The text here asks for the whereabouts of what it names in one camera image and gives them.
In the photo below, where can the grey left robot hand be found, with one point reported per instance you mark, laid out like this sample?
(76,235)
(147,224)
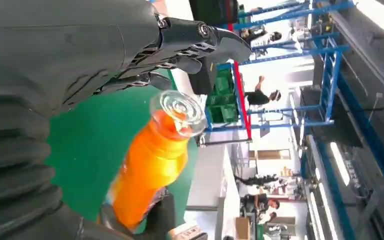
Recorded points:
(62,49)

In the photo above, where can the orange drink bottle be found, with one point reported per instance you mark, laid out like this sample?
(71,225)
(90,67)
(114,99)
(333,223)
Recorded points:
(152,159)

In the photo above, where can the green mat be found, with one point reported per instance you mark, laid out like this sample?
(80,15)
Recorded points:
(86,149)

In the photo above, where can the black carrying case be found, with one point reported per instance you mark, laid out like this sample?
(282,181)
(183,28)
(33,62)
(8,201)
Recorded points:
(203,78)

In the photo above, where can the dark screen panel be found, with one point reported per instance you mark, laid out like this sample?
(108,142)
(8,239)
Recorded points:
(212,11)

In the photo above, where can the green plastic crate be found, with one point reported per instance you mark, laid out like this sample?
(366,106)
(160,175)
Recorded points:
(225,113)
(223,82)

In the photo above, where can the person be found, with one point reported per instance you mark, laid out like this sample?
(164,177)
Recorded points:
(261,202)
(258,96)
(256,34)

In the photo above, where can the white panel table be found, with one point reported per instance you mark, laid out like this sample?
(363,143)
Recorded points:
(208,185)

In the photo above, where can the pale labelled box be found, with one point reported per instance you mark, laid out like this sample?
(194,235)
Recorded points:
(188,232)

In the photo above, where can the small cardboard box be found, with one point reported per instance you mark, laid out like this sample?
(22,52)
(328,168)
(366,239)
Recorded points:
(242,228)

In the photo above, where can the blue storage rack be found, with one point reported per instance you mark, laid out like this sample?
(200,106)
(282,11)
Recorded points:
(328,73)

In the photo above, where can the ceiling light strip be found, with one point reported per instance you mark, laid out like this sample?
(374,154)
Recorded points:
(339,164)

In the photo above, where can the blue ceiling beam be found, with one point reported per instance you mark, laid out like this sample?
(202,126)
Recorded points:
(371,139)

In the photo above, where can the red metal post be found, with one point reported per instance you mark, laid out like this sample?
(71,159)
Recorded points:
(243,102)

